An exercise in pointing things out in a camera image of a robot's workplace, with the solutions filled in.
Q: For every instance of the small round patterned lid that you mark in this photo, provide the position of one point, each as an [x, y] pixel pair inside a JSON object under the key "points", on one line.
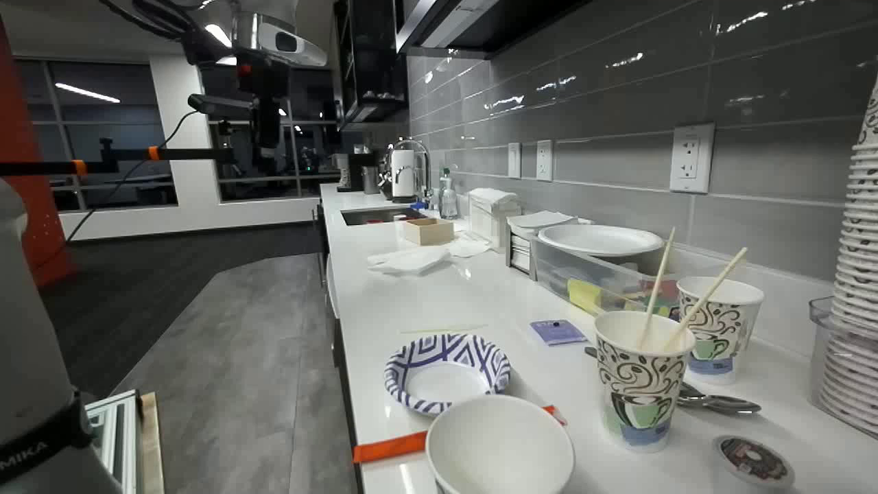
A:
{"points": [[753, 459]]}

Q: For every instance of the metal tongs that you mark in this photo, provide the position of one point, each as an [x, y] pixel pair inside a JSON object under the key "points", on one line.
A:
{"points": [[723, 403]]}

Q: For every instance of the plain white bowl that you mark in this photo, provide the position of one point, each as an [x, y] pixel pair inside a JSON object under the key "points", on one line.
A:
{"points": [[498, 452]]}

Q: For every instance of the stacked white paper bowls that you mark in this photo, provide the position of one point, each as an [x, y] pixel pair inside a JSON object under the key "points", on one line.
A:
{"points": [[851, 374]]}

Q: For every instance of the white napkin stack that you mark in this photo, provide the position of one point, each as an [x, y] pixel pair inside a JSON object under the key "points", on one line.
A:
{"points": [[539, 220]]}

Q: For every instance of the wooden stir stick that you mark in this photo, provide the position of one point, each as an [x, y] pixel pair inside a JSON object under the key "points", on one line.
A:
{"points": [[659, 283], [708, 293]]}

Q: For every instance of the white paper towel stack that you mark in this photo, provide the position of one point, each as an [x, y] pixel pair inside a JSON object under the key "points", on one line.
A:
{"points": [[489, 214]]}

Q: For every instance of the black pole with orange bands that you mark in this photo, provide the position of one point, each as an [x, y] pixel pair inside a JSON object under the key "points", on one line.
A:
{"points": [[118, 161]]}

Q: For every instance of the silver hot water urn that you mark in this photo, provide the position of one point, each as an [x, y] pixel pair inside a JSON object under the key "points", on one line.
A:
{"points": [[402, 172]]}

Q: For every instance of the yellow packets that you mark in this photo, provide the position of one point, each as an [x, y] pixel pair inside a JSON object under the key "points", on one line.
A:
{"points": [[585, 296]]}

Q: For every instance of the wooden board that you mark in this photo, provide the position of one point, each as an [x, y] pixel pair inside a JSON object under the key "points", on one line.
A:
{"points": [[151, 448]]}

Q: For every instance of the clear plastic organizer box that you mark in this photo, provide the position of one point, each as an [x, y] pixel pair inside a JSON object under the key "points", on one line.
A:
{"points": [[594, 275]]}

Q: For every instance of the floral paper cup with sticks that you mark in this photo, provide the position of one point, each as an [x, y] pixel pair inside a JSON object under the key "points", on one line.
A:
{"points": [[639, 388]]}

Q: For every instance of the dark coffee machine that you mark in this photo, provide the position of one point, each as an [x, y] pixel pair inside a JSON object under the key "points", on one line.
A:
{"points": [[364, 172]]}

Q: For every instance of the folded white napkin pile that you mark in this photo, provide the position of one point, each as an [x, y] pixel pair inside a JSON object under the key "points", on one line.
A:
{"points": [[406, 259]]}

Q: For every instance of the white paper plate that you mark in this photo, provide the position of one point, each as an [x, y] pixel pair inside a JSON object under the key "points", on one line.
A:
{"points": [[600, 241]]}

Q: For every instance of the black overhead cabinet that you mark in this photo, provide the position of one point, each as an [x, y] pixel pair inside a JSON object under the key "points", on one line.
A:
{"points": [[372, 56]]}

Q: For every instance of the small cardboard box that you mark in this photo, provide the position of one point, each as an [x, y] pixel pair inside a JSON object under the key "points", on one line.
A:
{"points": [[428, 233]]}

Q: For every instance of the purple sticky note pad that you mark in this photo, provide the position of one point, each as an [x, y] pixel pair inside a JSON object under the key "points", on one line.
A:
{"points": [[558, 332]]}

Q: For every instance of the orange tape strip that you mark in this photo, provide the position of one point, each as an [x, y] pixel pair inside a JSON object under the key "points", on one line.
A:
{"points": [[388, 448]]}

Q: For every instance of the counter sink basin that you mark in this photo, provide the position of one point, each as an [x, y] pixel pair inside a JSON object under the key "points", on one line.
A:
{"points": [[375, 218]]}

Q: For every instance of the white light switch plate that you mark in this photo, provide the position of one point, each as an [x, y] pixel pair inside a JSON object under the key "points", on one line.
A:
{"points": [[512, 161]]}

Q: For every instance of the aluminium frame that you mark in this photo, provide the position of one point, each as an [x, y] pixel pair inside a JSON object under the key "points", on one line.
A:
{"points": [[114, 441]]}

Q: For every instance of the clear soap bottle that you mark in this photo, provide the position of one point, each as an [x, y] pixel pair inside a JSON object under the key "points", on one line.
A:
{"points": [[449, 196]]}

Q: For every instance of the grey metal napkin holder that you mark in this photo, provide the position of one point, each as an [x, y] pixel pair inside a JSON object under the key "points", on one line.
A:
{"points": [[523, 251]]}

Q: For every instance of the white power outlet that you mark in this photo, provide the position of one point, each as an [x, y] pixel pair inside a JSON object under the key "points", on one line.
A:
{"points": [[543, 161], [693, 157]]}

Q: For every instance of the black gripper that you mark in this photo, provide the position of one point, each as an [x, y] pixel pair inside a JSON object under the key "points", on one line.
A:
{"points": [[268, 85]]}

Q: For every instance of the tall stack of paper cups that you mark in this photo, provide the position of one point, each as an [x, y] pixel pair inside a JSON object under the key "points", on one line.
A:
{"points": [[860, 238]]}

